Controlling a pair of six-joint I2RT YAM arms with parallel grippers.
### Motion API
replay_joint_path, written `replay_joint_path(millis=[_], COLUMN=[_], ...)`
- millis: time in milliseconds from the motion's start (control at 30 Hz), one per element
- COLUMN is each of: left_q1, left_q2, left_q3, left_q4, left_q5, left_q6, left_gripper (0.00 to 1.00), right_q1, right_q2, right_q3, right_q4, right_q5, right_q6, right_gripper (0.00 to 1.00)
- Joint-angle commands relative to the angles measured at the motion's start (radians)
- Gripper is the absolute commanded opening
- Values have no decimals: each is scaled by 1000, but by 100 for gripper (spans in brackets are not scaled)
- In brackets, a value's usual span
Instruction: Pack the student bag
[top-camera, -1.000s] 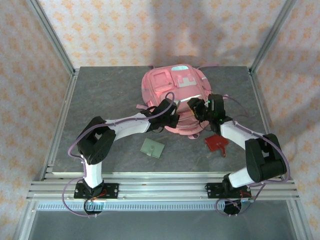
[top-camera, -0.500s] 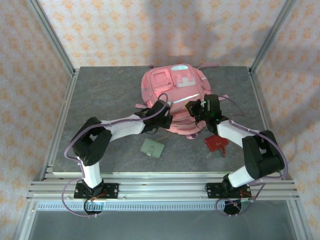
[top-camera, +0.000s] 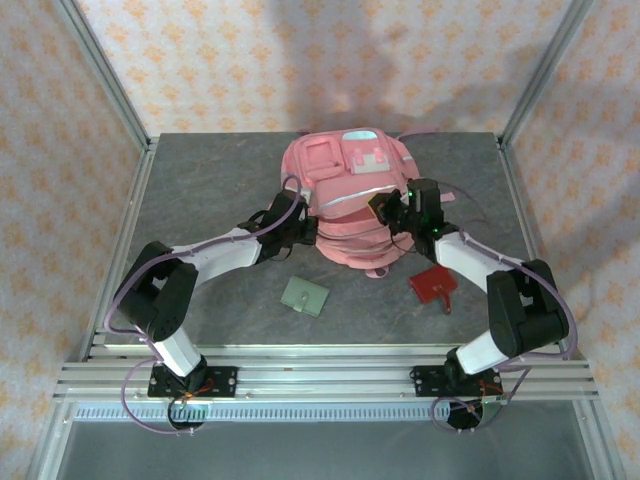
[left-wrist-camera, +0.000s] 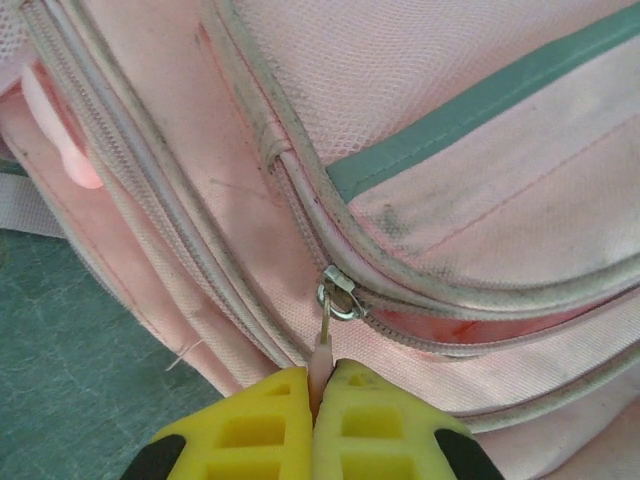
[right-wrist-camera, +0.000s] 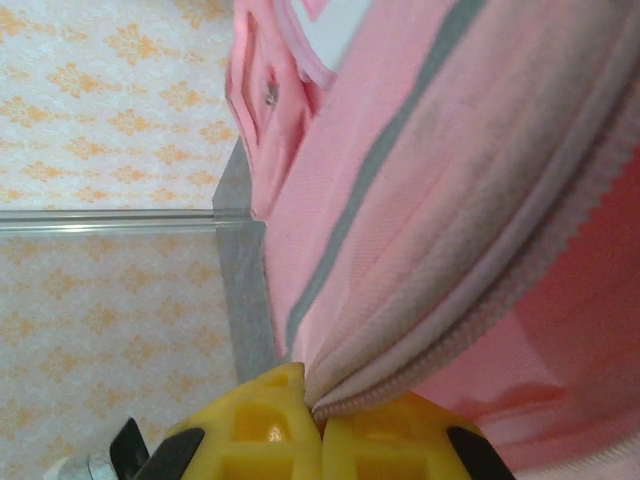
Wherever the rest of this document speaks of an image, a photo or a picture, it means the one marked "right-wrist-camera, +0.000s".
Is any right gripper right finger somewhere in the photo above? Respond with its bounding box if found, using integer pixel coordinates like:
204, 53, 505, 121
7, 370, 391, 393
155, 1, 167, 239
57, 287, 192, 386
322, 391, 516, 480

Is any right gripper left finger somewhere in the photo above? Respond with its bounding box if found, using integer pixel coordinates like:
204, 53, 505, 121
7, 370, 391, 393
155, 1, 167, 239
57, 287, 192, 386
134, 361, 324, 480

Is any aluminium corner frame post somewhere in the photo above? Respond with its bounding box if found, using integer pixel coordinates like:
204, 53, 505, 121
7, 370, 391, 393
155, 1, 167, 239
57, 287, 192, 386
0, 208, 251, 236

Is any pink student backpack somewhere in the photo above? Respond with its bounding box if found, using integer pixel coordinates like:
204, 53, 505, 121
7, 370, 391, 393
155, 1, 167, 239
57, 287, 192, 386
223, 0, 640, 480

